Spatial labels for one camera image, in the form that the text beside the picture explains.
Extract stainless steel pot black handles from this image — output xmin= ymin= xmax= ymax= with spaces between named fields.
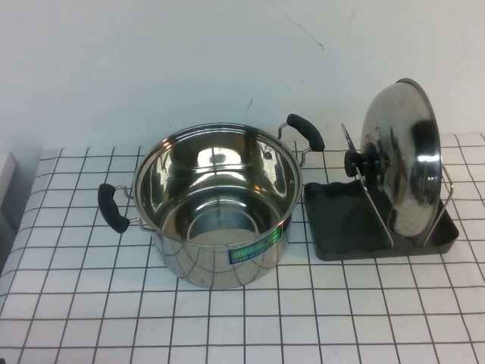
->
xmin=97 ymin=112 xmax=327 ymax=290

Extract steel pot lid black knob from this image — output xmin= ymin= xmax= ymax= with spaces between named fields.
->
xmin=343 ymin=78 xmax=443 ymax=244

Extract white grey board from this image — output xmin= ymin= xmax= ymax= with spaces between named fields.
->
xmin=0 ymin=150 xmax=19 ymax=232

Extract black tray wire lid rack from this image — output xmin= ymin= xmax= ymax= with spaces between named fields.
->
xmin=304 ymin=121 xmax=462 ymax=262

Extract white black-grid tablecloth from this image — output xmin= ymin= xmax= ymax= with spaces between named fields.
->
xmin=0 ymin=132 xmax=485 ymax=364

